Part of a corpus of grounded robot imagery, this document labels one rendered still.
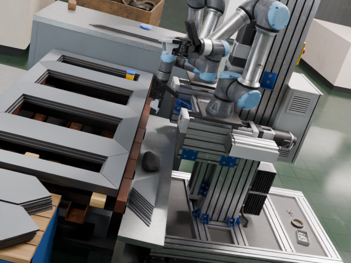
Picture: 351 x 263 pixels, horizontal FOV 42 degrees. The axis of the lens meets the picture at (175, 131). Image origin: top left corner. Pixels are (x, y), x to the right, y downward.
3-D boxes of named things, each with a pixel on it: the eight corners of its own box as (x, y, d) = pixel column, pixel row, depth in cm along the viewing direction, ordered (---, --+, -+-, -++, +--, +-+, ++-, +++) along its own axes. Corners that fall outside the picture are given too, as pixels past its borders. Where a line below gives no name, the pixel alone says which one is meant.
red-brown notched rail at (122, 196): (114, 211, 191) (116, 199, 188) (151, 83, 337) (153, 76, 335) (123, 213, 191) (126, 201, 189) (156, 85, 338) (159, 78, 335)
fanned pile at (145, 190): (123, 220, 200) (125, 213, 199) (135, 175, 236) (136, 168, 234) (150, 227, 201) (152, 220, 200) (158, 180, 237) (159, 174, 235)
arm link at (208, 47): (213, 40, 198) (202, 36, 204) (205, 39, 195) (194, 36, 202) (210, 57, 200) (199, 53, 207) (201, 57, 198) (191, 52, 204)
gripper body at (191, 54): (179, 58, 192) (201, 60, 198) (182, 38, 189) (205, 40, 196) (169, 54, 197) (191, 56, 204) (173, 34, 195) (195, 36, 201)
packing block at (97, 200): (89, 205, 189) (90, 198, 187) (91, 199, 193) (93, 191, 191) (103, 208, 189) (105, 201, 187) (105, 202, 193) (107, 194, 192)
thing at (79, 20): (32, 20, 321) (33, 14, 320) (57, 4, 376) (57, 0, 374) (209, 66, 329) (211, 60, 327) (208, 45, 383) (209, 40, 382)
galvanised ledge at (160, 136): (116, 240, 193) (117, 235, 191) (148, 118, 310) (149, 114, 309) (162, 251, 194) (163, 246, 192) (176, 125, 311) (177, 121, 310)
